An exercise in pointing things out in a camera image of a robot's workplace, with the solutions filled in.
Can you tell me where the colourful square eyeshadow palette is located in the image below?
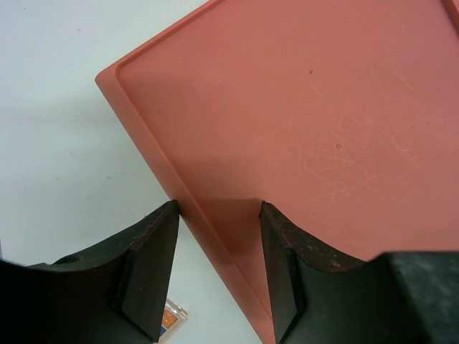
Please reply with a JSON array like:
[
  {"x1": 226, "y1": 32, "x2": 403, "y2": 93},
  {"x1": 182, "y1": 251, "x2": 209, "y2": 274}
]
[{"x1": 158, "y1": 298, "x2": 189, "y2": 344}]

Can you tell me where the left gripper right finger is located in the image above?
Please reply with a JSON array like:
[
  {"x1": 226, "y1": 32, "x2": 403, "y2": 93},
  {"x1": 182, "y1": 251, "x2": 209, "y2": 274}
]
[{"x1": 260, "y1": 202, "x2": 458, "y2": 343}]

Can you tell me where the orange drawer box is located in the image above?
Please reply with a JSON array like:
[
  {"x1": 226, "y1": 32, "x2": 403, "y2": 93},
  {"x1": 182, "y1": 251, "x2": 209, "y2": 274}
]
[{"x1": 95, "y1": 1, "x2": 458, "y2": 343}]

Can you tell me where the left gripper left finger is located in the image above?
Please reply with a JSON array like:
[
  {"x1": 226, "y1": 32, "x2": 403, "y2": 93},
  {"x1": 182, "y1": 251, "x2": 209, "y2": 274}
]
[{"x1": 1, "y1": 201, "x2": 179, "y2": 343}]

